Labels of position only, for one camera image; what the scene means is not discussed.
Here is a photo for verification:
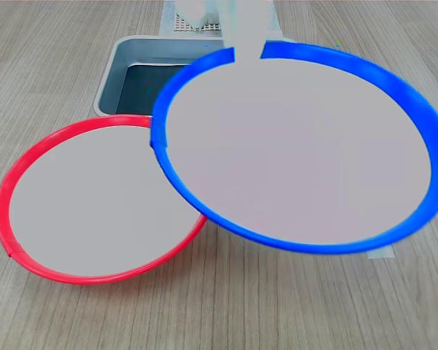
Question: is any blue-rimmed round white plate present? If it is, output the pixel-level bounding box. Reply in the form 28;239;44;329
150;40;438;255

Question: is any black mat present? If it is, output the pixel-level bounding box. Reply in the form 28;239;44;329
115;63;193;116

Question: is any steel tray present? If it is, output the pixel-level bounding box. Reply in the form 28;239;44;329
93;34;296;118

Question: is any red-rimmed round white plate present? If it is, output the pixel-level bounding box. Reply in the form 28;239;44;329
0;114;208;286

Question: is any translucent tape strip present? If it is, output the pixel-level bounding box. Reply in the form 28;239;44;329
366;246;396;260

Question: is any pale perforated base plate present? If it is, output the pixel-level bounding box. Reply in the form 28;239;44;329
174;12;224;34

